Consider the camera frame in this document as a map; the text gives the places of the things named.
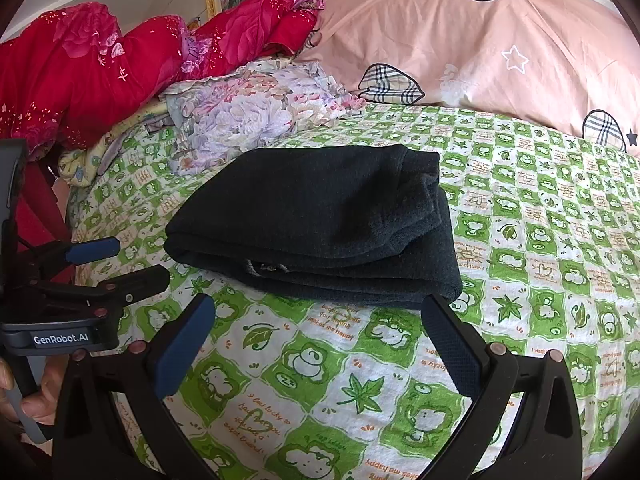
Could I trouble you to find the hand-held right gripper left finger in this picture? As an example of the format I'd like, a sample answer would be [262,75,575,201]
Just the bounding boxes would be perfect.
[50,292,218,480]

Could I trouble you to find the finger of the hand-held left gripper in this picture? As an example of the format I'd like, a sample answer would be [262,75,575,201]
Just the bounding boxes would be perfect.
[34,265,171,307]
[29,238,121,281]

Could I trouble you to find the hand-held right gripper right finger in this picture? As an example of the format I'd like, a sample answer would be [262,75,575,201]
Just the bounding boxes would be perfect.
[415,292,583,480]

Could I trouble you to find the black pants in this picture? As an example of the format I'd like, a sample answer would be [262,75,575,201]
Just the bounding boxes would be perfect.
[164,143,463,311]

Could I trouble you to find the person's left hand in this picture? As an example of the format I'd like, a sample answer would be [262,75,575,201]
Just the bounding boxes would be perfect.
[0,356,66,424]

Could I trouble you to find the yellow patterned cloth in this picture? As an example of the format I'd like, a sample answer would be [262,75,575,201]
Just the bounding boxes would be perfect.
[57,104,172,189]

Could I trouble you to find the green checked bed sheet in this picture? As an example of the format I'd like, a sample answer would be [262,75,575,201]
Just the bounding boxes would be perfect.
[65,102,640,480]

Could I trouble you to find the red floral quilt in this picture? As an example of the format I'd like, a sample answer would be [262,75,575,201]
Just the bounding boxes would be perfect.
[0,0,326,161]

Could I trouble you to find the purple floral cloth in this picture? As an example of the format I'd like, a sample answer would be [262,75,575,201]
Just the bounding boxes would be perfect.
[160,59,368,177]

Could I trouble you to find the pink quilt with plaid hearts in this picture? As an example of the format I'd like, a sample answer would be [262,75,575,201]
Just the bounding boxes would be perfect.
[299,0,640,159]

